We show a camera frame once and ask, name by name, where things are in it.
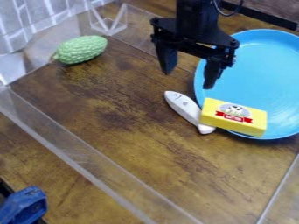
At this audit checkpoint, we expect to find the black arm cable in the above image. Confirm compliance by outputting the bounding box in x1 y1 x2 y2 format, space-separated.
212 0 246 18

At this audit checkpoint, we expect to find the white checkered cloth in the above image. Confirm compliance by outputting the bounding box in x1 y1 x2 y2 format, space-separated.
0 0 91 55

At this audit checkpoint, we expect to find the white wooden fish toy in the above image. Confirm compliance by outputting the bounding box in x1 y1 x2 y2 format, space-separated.
164 91 216 135

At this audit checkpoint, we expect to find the green bumpy gourd toy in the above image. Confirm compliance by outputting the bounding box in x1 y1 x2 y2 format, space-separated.
54 36 108 65

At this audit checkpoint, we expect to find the blue round plastic tray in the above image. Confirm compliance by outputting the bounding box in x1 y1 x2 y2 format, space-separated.
194 29 299 140

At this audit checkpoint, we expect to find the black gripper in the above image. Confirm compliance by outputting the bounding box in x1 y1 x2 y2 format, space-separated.
150 0 239 89

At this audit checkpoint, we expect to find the clear acrylic barrier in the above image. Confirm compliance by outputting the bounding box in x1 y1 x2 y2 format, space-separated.
0 86 203 224

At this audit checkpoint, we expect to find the clear acrylic corner bracket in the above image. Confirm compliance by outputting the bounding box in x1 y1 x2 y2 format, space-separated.
88 0 127 36

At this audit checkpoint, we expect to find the yellow butter block toy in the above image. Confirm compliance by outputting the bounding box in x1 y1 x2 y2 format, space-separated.
200 98 267 137

